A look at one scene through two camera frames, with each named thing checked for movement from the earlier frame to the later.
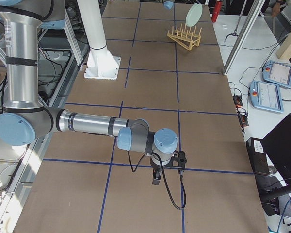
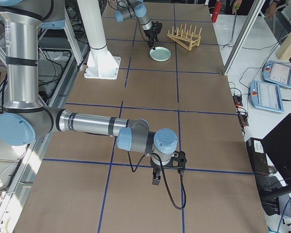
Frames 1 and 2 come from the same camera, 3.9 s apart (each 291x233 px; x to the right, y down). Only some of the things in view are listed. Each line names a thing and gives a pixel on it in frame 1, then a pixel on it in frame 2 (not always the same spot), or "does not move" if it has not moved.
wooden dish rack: [186, 38] does not move
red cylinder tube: [216, 11] does not move
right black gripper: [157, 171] does not move
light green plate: [194, 14] -> [160, 54]
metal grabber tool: [234, 33] -> [237, 8]
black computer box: [258, 156] does not move
